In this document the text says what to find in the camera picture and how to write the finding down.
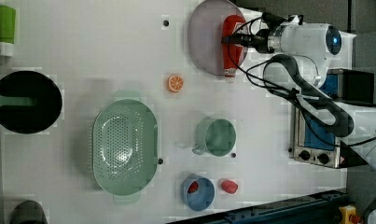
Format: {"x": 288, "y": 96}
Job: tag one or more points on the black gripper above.
{"x": 250, "y": 40}

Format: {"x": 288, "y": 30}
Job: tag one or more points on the red ketchup bottle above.
{"x": 231, "y": 53}

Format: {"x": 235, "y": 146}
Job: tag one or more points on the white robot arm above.
{"x": 301, "y": 56}

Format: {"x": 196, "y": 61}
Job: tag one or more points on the grey round plate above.
{"x": 205, "y": 33}

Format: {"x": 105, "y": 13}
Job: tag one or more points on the orange slice toy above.
{"x": 175, "y": 83}

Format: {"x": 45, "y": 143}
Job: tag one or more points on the green mug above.
{"x": 214, "y": 136}

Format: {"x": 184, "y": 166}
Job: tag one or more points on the silver black toaster oven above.
{"x": 312, "y": 143}

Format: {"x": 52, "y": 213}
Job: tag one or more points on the red strawberry toy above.
{"x": 229, "y": 186}

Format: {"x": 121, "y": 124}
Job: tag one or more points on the green perforated colander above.
{"x": 125, "y": 147}

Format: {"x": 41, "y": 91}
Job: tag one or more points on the red strawberry in cup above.
{"x": 193, "y": 187}

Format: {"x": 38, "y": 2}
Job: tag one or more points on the blue cup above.
{"x": 200, "y": 199}

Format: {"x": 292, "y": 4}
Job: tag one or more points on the yellow emergency stop button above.
{"x": 349, "y": 216}

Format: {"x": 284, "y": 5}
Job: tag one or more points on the black pan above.
{"x": 47, "y": 107}

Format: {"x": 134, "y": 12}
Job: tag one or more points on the green white bottle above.
{"x": 7, "y": 30}

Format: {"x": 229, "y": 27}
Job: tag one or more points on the green spatula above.
{"x": 16, "y": 101}

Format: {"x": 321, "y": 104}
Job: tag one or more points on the dark grey object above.
{"x": 28, "y": 212}

